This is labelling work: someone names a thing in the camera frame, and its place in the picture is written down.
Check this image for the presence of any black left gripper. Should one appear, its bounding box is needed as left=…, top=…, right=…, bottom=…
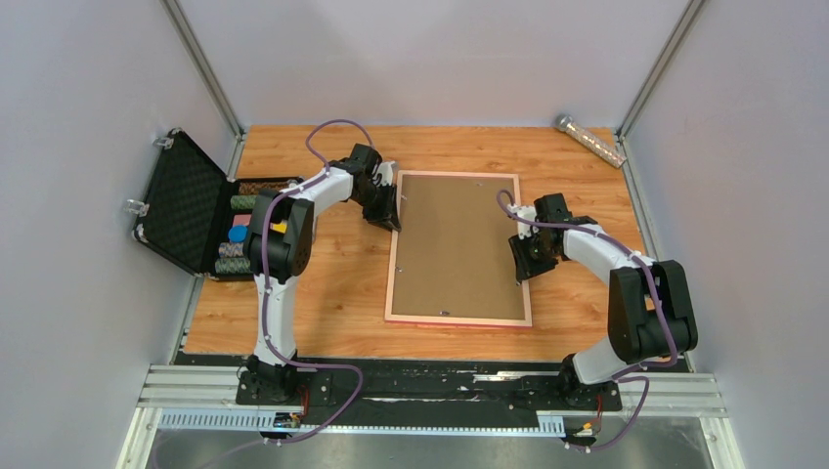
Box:
left=351, top=182, right=400, bottom=233

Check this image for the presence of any wooden picture frame pink inlay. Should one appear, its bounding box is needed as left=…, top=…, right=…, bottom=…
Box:
left=383, top=170, right=535, bottom=329

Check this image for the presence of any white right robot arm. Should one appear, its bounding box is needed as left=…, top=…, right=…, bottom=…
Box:
left=496, top=190, right=699, bottom=408

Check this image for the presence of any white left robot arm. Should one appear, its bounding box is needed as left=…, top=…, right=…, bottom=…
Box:
left=243, top=144, right=402, bottom=404

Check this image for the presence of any glittery silver tube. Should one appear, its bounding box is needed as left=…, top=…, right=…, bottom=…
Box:
left=553, top=113, right=627, bottom=169

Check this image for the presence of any blue round chip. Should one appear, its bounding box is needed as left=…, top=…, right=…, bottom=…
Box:
left=228, top=225, right=248, bottom=243

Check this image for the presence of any black poker chip case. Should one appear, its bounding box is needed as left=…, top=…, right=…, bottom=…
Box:
left=128, top=128, right=303, bottom=281

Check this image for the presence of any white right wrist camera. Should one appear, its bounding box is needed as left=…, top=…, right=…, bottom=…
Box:
left=508, top=204, right=537, bottom=227

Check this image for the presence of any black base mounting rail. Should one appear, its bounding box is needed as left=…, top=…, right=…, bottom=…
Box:
left=236, top=358, right=623, bottom=428

